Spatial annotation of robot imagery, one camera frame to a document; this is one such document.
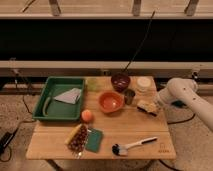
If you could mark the small dark metal cup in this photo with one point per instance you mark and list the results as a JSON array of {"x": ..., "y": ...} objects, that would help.
[{"x": 129, "y": 95}]

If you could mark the green sponge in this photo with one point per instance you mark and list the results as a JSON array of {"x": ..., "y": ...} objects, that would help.
[{"x": 94, "y": 140}]

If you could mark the orange plastic bowl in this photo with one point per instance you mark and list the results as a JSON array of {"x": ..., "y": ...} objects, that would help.
[{"x": 110, "y": 102}]

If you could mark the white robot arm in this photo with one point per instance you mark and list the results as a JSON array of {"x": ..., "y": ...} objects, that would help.
[{"x": 184, "y": 90}]

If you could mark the dark red bowl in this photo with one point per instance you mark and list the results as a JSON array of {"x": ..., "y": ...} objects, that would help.
[{"x": 120, "y": 82}]

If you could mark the brown grape bunch toy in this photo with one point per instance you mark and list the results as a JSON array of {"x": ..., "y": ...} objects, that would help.
[{"x": 78, "y": 141}]

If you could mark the corn cob toy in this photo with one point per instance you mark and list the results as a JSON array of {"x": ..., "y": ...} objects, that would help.
[{"x": 72, "y": 134}]

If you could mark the grey folded cloth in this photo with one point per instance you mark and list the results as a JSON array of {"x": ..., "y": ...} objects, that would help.
[{"x": 70, "y": 96}]

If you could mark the white lidded container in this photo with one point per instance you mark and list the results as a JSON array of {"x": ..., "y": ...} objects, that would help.
[{"x": 143, "y": 84}]

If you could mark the white dish brush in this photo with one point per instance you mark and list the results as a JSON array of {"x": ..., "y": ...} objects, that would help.
[{"x": 122, "y": 150}]

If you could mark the black power adapter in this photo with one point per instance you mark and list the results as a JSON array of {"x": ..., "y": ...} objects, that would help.
[{"x": 4, "y": 141}]

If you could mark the green plastic tray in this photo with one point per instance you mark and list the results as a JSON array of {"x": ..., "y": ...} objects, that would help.
[{"x": 59, "y": 111}]

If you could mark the tan block eraser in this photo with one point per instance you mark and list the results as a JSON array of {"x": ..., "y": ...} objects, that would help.
[{"x": 148, "y": 107}]

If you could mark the yellow-green plastic cup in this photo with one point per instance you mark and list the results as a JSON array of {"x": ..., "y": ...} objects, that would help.
[{"x": 92, "y": 84}]

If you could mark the green banana-shaped item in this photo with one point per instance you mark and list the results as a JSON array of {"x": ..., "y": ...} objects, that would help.
[{"x": 45, "y": 106}]

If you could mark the orange fruit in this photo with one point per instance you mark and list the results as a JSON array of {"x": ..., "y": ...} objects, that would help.
[{"x": 87, "y": 116}]

